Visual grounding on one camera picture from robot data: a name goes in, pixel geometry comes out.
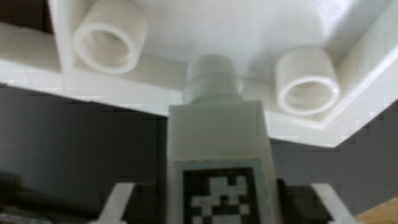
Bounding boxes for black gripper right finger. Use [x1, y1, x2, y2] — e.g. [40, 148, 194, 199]
[312, 183, 363, 224]

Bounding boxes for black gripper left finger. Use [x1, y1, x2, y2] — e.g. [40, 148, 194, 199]
[88, 183, 136, 224]

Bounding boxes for white table leg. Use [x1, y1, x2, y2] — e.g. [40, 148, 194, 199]
[166, 55, 283, 224]

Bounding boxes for white square table top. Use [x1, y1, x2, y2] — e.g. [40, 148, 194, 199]
[49, 0, 398, 147]

